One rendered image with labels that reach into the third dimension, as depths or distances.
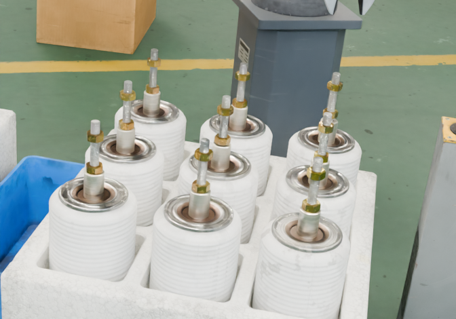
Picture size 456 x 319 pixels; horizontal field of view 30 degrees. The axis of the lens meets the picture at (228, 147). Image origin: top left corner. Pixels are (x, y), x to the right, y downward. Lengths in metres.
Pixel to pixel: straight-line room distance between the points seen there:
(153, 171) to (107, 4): 1.05
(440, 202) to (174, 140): 0.35
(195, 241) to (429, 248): 0.34
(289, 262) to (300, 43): 0.64
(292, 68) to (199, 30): 0.82
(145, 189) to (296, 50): 0.52
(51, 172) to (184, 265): 0.45
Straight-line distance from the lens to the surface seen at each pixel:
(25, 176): 1.31
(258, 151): 1.10
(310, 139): 1.11
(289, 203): 0.99
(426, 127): 1.86
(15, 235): 1.31
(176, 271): 0.91
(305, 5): 1.44
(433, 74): 2.17
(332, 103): 1.09
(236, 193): 0.99
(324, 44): 1.47
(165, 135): 1.11
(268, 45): 1.45
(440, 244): 1.10
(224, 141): 1.00
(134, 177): 1.01
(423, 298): 1.14
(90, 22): 2.06
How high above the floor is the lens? 0.72
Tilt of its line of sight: 26 degrees down
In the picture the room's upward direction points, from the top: 6 degrees clockwise
